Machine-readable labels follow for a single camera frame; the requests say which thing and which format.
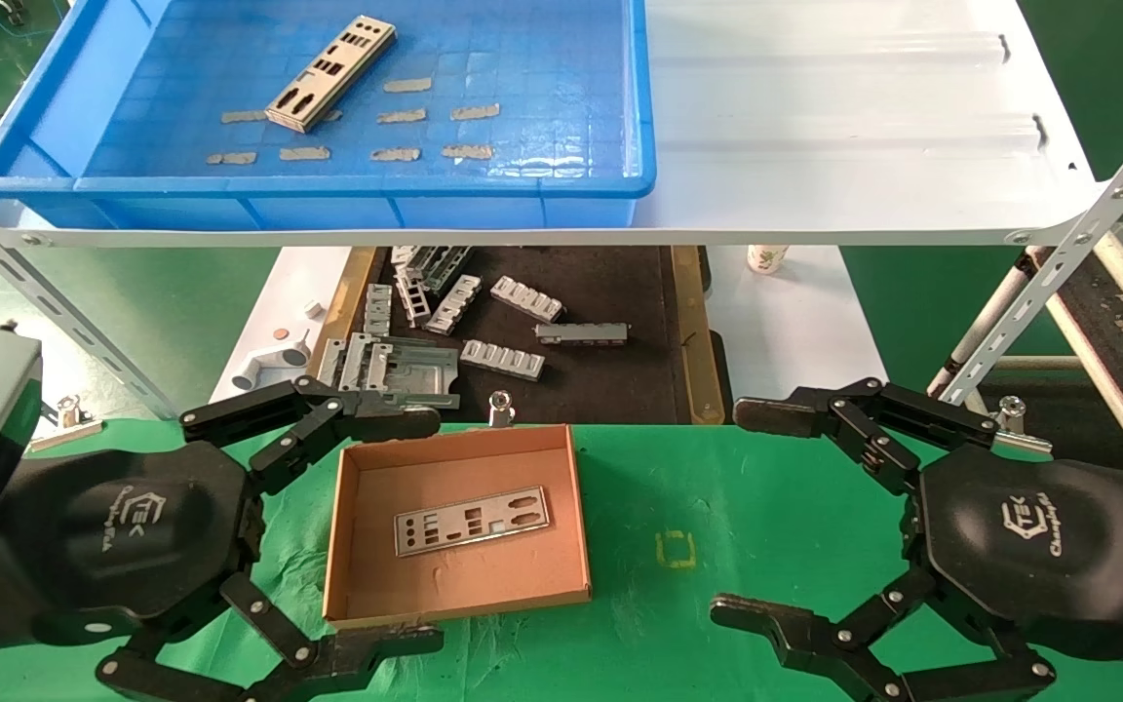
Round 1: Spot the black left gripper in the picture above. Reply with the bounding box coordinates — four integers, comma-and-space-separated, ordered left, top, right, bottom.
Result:
0, 375, 446, 702

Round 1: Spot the long grey metal bracket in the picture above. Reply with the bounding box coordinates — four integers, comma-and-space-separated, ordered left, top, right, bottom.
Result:
534, 322, 632, 348

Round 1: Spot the white pipe rack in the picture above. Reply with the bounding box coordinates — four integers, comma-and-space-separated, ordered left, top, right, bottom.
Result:
927, 190, 1123, 469

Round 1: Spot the silver slotted metal bracket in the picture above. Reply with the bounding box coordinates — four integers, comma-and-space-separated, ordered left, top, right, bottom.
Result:
490, 276, 566, 325
459, 339, 547, 382
364, 284, 394, 338
422, 274, 483, 337

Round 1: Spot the grey perforated shelf upright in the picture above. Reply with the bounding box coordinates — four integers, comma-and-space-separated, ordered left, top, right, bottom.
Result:
0, 190, 180, 422
930, 86, 1123, 406

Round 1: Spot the black felt-lined wooden tray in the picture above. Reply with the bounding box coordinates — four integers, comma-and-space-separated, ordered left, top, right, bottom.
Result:
289, 244, 738, 427

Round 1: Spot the metal plate in bin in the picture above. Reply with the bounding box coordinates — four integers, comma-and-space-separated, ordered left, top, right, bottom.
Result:
265, 15, 398, 134

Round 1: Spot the white pipe fitting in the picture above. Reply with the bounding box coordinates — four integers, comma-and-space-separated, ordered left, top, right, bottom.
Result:
230, 331, 312, 392

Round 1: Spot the silver I/O shield plate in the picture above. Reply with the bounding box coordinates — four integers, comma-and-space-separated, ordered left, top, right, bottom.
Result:
394, 485, 553, 559
265, 15, 398, 134

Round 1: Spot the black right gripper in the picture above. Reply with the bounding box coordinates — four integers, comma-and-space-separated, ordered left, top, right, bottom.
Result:
709, 376, 1123, 702

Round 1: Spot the silver ladder-shaped metal bracket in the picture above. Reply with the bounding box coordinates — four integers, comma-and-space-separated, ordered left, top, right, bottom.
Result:
394, 265, 432, 329

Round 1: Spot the black rack mat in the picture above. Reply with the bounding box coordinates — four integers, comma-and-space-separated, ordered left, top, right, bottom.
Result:
1039, 249, 1123, 430

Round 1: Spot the blue plastic tray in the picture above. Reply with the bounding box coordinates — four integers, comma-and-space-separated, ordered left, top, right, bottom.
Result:
0, 0, 658, 232

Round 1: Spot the shallow cardboard box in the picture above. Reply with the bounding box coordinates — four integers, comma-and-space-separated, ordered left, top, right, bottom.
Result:
323, 422, 594, 632

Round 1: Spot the white metal shelf board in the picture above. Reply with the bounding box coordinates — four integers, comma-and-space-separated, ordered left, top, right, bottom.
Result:
0, 0, 1108, 248

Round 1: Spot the large grey metal plate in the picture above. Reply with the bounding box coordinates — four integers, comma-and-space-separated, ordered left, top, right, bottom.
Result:
367, 336, 462, 410

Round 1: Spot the green table cloth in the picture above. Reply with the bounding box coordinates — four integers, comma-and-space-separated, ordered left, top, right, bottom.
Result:
0, 417, 1123, 702

